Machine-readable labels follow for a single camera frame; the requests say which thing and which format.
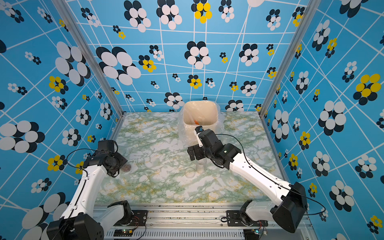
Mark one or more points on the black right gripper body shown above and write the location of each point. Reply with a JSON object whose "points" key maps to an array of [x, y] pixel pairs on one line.
{"points": [[200, 152]]}

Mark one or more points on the clear jar with dried flowers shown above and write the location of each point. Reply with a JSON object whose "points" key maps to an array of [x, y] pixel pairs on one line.
{"points": [[201, 165]]}

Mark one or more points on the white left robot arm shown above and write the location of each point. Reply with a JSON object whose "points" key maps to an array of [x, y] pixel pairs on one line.
{"points": [[77, 221]]}

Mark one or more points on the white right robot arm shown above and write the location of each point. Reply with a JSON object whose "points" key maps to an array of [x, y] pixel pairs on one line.
{"points": [[288, 202]]}

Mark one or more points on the cream plastic trash bin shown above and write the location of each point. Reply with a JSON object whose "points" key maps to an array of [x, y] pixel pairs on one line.
{"points": [[201, 113]]}

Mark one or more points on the clear plastic bin liner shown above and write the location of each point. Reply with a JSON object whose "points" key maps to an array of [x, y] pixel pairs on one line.
{"points": [[188, 137]]}

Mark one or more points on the right green circuit board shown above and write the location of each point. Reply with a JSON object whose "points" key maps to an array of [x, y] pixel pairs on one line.
{"points": [[253, 234]]}

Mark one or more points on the green circuit board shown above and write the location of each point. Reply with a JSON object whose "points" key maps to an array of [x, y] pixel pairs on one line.
{"points": [[253, 234], [123, 233]]}

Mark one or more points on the left green circuit board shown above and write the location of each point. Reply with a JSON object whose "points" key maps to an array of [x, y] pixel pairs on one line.
{"points": [[123, 233]]}

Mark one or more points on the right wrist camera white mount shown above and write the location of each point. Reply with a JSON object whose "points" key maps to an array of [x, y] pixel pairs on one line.
{"points": [[198, 130]]}

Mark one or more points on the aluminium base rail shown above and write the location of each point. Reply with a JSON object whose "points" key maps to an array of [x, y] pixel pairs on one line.
{"points": [[191, 221]]}

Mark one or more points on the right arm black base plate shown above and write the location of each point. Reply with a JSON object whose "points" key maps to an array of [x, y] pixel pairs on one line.
{"points": [[236, 219]]}

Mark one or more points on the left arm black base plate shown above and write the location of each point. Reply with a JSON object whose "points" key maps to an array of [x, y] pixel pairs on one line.
{"points": [[139, 219]]}

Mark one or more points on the aluminium frame post right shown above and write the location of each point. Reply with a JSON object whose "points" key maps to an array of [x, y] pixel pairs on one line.
{"points": [[288, 57]]}

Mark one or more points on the aluminium frame post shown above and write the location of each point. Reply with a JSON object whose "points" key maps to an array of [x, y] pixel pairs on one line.
{"points": [[288, 57], [78, 36]]}

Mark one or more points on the aluminium frame post left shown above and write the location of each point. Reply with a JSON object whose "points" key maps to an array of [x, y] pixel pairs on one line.
{"points": [[78, 36]]}

